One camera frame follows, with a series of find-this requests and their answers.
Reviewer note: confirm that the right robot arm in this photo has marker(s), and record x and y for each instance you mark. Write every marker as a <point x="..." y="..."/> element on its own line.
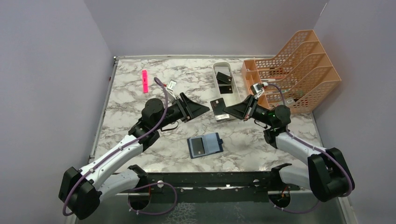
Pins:
<point x="326" y="173"/>

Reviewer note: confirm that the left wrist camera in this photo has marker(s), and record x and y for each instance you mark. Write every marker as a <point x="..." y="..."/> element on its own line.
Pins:
<point x="171" y="86"/>

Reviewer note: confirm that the black vip card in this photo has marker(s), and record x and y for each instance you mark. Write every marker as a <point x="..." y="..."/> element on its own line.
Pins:
<point x="226" y="89"/>
<point x="197" y="146"/>

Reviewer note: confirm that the orange mesh file organizer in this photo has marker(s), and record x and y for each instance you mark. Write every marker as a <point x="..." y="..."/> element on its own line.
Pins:
<point x="301" y="69"/>

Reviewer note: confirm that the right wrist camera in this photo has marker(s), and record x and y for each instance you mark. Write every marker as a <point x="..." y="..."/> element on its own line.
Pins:
<point x="259" y="88"/>

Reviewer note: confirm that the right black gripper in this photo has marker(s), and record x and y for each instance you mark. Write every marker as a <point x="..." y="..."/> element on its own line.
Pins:
<point x="241" y="110"/>

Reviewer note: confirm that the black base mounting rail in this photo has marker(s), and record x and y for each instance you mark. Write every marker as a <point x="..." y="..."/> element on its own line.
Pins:
<point x="216" y="180"/>

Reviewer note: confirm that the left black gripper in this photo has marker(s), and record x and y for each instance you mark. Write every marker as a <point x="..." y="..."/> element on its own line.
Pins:
<point x="192" y="109"/>

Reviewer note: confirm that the pink highlighter marker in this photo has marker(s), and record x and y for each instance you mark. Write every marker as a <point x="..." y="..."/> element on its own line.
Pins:
<point x="145" y="81"/>

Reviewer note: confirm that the black card leaning in tray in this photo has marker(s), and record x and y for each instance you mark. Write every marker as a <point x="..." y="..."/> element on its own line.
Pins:
<point x="223" y="79"/>

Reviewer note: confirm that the pens in organizer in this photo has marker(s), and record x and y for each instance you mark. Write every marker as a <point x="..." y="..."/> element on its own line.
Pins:
<point x="278" y="93"/>

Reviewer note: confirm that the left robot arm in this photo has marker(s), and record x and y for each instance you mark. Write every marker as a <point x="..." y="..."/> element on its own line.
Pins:
<point x="83" y="189"/>

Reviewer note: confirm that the loose black VIP card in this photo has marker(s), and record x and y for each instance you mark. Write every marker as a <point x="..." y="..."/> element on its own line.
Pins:
<point x="226" y="89"/>

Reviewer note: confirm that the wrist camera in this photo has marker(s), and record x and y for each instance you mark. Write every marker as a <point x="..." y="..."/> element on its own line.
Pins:
<point x="259" y="88"/>
<point x="171" y="86"/>

